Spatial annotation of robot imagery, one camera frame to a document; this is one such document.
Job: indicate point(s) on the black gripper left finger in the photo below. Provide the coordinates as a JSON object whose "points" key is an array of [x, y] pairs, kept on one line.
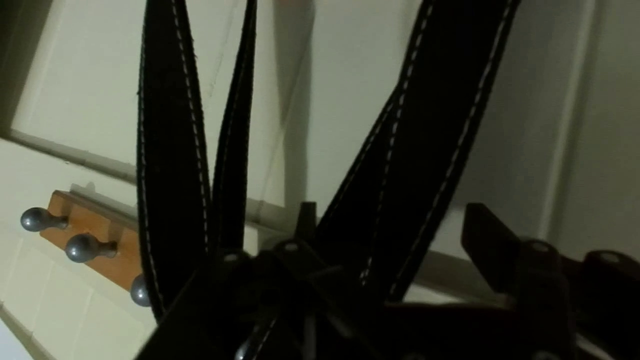
{"points": [[261, 301]]}

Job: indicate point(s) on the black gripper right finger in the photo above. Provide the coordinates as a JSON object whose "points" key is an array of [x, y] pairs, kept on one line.
{"points": [[553, 292]]}

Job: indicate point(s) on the black tote bag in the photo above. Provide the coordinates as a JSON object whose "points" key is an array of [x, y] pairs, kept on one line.
{"points": [[433, 132]]}

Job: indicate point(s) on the wooden peg rack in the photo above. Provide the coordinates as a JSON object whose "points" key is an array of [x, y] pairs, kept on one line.
{"points": [[100, 243]]}

